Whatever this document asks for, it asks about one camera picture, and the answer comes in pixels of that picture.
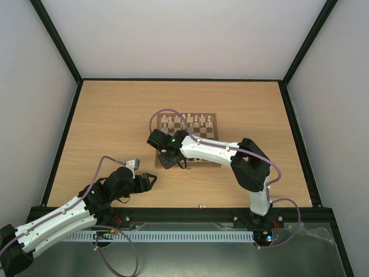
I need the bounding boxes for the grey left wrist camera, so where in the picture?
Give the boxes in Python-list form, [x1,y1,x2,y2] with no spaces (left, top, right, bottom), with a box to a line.
[125,158,140,179]

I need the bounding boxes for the clear plastic sheet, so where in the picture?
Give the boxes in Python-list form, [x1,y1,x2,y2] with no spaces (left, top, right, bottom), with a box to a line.
[284,222,337,246]

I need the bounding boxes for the white slotted cable duct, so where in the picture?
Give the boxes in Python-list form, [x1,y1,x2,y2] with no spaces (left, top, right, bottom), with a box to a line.
[64,231,254,243]

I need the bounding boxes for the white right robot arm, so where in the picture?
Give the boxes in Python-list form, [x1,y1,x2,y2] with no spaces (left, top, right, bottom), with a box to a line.
[146,129,272,226]

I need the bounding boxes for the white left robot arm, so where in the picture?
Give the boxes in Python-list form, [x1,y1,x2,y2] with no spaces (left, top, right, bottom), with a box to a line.
[1,167,157,276]

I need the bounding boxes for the wooden chess board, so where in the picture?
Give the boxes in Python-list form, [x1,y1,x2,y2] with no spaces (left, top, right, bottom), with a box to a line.
[157,112,221,168]

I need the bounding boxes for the black enclosure frame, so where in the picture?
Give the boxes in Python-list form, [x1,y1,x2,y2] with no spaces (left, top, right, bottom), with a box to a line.
[28,0,369,277]

